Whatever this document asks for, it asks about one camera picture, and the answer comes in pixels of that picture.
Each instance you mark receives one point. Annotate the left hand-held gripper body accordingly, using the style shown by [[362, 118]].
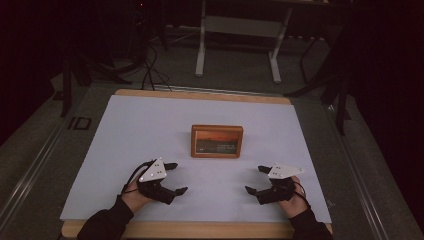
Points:
[[154, 173]]

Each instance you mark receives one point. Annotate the white table mat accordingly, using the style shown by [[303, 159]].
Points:
[[150, 133]]

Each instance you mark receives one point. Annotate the white metal table frame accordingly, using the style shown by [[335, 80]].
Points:
[[240, 27]]

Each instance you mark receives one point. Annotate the wooden picture frame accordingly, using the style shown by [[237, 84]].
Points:
[[216, 141]]

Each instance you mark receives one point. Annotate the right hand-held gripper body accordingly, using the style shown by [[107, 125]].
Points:
[[283, 171]]

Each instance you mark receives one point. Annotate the black floor bracket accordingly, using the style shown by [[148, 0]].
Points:
[[80, 123]]

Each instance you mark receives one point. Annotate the person's left hand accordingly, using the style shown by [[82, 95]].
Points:
[[136, 199]]

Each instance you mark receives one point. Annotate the metal floor rail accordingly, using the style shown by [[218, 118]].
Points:
[[358, 173], [30, 173]]

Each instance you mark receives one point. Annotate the person's right hand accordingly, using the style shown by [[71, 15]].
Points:
[[295, 205]]

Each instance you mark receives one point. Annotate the black metal stand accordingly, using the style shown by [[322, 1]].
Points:
[[340, 100], [66, 86]]

